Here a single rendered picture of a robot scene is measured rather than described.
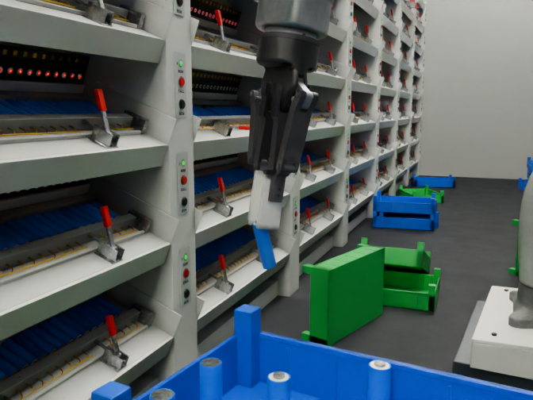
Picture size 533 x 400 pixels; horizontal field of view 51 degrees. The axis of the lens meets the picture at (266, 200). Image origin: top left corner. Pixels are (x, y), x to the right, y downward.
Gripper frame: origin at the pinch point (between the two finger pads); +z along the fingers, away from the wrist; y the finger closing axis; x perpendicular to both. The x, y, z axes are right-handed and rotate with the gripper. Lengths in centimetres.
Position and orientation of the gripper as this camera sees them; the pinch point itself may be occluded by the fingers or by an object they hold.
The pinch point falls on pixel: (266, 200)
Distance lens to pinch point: 69.7
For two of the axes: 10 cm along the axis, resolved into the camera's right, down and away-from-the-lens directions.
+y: -4.7, -1.7, 8.7
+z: -1.4, 9.8, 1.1
